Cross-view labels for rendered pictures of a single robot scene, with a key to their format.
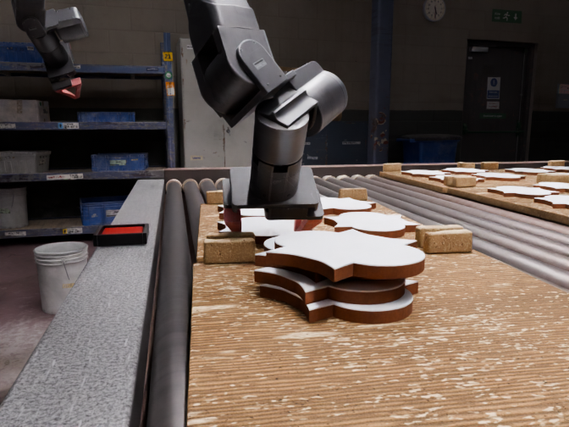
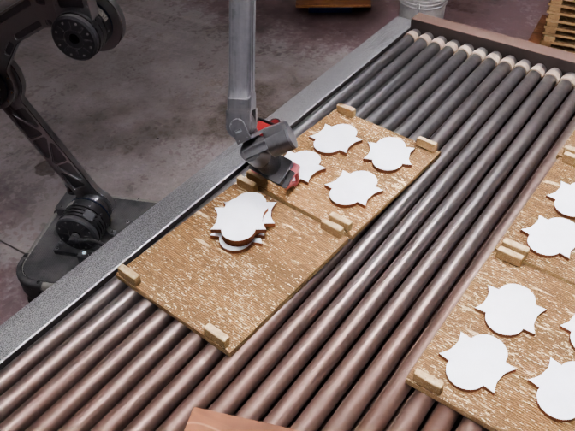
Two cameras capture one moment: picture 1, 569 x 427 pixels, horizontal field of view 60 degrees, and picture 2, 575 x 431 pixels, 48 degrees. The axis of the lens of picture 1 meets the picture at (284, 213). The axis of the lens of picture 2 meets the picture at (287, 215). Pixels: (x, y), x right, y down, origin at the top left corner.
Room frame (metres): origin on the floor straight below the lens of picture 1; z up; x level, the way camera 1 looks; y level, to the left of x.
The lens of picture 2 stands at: (-0.18, -0.97, 2.00)
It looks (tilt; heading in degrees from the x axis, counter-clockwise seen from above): 43 degrees down; 50
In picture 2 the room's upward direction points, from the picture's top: 2 degrees counter-clockwise
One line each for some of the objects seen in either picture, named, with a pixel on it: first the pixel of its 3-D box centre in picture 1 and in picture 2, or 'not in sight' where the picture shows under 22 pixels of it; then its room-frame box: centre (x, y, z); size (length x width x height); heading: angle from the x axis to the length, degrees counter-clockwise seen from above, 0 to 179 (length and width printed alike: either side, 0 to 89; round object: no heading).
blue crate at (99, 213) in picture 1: (114, 209); not in sight; (4.86, 1.69, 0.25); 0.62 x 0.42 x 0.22; 114
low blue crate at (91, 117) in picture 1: (106, 118); not in sight; (4.81, 1.70, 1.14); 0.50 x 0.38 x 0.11; 115
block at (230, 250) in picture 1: (229, 250); (246, 184); (0.55, 0.06, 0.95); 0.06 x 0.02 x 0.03; 100
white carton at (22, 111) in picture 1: (24, 112); not in sight; (4.67, 2.40, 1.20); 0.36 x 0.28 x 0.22; 94
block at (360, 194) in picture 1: (352, 194); (426, 144); (1.01, -0.14, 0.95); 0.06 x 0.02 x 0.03; 99
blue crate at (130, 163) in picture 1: (121, 162); not in sight; (4.90, 1.61, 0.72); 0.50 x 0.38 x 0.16; 99
